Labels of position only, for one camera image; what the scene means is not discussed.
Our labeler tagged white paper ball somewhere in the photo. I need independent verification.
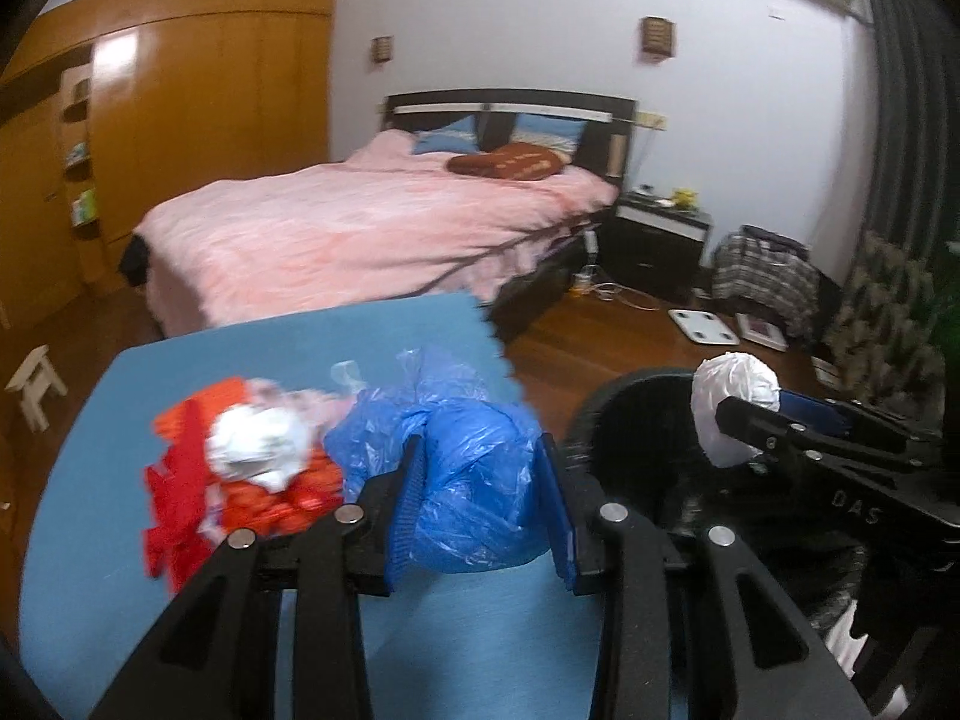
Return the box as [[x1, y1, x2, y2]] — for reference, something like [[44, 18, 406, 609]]
[[690, 351, 781, 470]]

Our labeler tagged red plastic scrap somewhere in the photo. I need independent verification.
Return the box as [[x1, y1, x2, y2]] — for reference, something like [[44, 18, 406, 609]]
[[143, 400, 213, 595]]

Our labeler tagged orange foam net sleeve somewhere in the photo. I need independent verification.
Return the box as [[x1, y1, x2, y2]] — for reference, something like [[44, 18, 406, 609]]
[[143, 377, 352, 551]]

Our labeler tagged white tissue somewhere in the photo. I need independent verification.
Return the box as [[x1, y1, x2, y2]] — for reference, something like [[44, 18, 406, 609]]
[[205, 405, 313, 493]]

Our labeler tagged pink sock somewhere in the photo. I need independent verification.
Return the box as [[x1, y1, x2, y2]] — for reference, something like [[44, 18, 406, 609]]
[[245, 379, 356, 437]]

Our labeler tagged blue plastic bag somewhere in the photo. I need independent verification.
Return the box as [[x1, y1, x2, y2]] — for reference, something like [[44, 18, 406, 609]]
[[322, 348, 548, 580]]

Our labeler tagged black trash bin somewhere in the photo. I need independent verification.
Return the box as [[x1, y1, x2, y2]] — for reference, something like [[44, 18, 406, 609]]
[[563, 369, 866, 635]]

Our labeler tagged dark patterned curtain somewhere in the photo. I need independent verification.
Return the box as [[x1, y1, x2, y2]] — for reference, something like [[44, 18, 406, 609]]
[[825, 0, 958, 415]]

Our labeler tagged red white floor scale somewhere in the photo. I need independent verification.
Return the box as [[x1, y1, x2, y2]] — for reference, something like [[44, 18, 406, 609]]
[[736, 312, 789, 353]]

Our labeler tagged white bathroom scale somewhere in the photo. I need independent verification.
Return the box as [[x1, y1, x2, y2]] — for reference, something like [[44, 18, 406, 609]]
[[667, 309, 740, 346]]

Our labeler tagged plaid cloth on chair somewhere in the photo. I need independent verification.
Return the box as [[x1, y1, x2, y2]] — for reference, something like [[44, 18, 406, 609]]
[[711, 226, 820, 338]]

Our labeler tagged black nightstand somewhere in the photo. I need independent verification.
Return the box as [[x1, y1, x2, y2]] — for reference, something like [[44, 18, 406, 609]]
[[599, 193, 713, 304]]

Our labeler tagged yellow plush toy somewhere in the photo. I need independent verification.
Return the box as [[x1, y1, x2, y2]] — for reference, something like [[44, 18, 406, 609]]
[[672, 188, 698, 210]]

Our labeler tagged small white stool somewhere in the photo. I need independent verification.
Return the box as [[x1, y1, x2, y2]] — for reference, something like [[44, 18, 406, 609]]
[[5, 344, 68, 433]]

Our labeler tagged right blue pillow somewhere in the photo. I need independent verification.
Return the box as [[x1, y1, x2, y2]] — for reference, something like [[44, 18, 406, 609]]
[[509, 114, 586, 163]]

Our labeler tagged blue pillow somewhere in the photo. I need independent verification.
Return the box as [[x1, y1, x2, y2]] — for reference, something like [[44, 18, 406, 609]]
[[509, 114, 586, 163], [412, 115, 480, 154]]

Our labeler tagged bed with pink duvet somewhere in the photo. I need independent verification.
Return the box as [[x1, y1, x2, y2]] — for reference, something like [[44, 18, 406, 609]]
[[121, 88, 636, 337]]

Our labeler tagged dark red dotted pillow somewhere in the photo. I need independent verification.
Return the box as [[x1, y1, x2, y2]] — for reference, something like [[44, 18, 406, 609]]
[[446, 142, 566, 181]]

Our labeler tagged left blue pillow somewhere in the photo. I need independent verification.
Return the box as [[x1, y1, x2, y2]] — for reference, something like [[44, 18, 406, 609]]
[[412, 115, 480, 154]]

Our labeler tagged wooden wardrobe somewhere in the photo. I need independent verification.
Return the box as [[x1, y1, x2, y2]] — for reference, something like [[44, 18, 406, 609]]
[[2, 0, 335, 328]]

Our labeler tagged white charging cable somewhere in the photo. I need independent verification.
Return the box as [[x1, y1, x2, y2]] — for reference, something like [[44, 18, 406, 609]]
[[581, 227, 666, 314]]

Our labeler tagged wall power socket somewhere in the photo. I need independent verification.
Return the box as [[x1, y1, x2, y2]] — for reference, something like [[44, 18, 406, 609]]
[[635, 110, 667, 132]]

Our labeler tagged right wall lamp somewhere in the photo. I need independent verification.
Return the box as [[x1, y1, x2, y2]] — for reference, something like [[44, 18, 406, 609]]
[[640, 16, 675, 59]]

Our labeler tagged wall lamp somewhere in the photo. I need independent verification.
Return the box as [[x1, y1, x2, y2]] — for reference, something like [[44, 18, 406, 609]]
[[640, 16, 675, 59], [370, 36, 394, 65]]

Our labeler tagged left wall lamp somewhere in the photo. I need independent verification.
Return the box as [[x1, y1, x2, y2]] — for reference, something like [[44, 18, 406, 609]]
[[370, 36, 394, 65]]

